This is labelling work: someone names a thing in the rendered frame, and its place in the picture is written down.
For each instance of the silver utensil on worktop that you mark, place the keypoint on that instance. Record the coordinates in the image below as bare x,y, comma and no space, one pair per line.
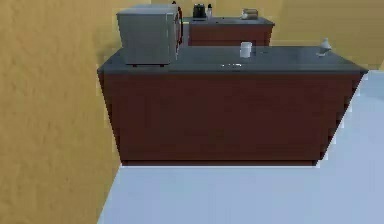
232,65

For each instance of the brown counter with grey top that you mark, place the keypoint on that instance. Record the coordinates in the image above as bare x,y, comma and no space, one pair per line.
216,116

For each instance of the white cup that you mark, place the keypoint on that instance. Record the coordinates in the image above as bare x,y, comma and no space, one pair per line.
246,49

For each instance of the small brown counter grey top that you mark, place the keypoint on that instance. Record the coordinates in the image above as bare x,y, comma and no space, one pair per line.
230,32

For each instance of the grey microwave oven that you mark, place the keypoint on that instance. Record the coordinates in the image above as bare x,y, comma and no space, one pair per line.
146,35

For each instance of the black coffee machine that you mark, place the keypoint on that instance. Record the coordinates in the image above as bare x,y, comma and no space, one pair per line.
199,11

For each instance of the white bottle with black cap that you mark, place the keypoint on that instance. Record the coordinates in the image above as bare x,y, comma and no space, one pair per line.
209,11

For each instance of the grey spray bottle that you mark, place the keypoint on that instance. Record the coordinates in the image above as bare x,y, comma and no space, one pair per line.
324,47

